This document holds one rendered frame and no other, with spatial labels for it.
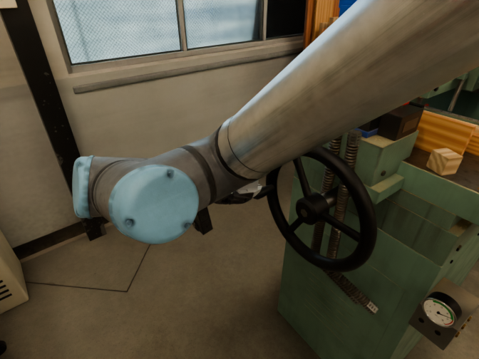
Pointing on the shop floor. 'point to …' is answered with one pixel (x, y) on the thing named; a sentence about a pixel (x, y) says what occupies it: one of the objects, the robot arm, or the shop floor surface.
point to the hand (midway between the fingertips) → (255, 189)
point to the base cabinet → (313, 317)
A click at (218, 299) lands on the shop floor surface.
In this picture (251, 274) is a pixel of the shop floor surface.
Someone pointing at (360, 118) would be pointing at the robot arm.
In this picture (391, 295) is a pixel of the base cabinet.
